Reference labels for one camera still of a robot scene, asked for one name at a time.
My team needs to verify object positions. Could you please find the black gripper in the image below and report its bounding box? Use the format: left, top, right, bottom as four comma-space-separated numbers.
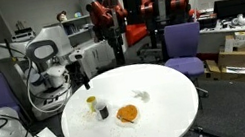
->
71, 58, 93, 92

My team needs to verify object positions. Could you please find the black mug with pale handle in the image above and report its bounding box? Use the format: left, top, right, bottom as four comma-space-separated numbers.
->
93, 100, 111, 122

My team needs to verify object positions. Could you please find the yellow mug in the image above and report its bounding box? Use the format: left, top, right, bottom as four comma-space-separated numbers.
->
85, 95, 100, 114

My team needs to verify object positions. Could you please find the small white plate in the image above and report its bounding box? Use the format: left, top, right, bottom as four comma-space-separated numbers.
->
112, 101, 143, 130

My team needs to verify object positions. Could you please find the white low cabinet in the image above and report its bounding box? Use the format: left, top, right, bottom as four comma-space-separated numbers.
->
77, 37, 119, 79

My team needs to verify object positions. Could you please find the white mobile robot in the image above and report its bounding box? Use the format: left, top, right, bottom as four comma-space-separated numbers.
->
9, 22, 78, 124

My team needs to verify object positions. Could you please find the orange lentil heap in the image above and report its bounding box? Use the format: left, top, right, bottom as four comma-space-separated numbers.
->
114, 103, 141, 125

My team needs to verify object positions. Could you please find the metal spoon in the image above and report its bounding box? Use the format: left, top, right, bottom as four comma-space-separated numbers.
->
116, 111, 135, 127

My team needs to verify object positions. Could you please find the crumpled white tissue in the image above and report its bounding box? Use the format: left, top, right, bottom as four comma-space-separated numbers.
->
131, 86, 152, 106

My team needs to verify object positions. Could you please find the white shelf unit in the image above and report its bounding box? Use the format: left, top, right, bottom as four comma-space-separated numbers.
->
60, 13, 98, 56

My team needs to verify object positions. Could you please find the red sofa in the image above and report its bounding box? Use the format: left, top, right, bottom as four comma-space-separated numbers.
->
123, 22, 151, 47

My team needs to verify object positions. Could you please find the red Baxter robot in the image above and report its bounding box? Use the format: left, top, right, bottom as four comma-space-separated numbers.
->
127, 0, 204, 67
84, 0, 137, 71

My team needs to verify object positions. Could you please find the mannequin head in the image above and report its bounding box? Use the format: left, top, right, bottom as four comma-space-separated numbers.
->
55, 9, 68, 23

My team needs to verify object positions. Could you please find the black tripod leg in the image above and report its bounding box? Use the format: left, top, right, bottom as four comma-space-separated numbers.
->
188, 120, 232, 137

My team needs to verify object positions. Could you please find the small cardboard box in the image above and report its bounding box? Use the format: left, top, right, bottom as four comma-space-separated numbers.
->
201, 57, 223, 82

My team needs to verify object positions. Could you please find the white desk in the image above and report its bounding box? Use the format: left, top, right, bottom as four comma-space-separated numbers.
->
199, 21, 245, 65

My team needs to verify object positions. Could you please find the black box on desk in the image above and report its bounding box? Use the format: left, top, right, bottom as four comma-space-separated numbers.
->
197, 12, 220, 31

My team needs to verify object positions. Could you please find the white and yellow box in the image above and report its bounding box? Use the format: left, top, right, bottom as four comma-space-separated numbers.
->
233, 30, 245, 50
221, 32, 239, 54

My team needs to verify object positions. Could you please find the black wide monitor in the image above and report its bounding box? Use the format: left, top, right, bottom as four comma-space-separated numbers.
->
211, 0, 245, 24

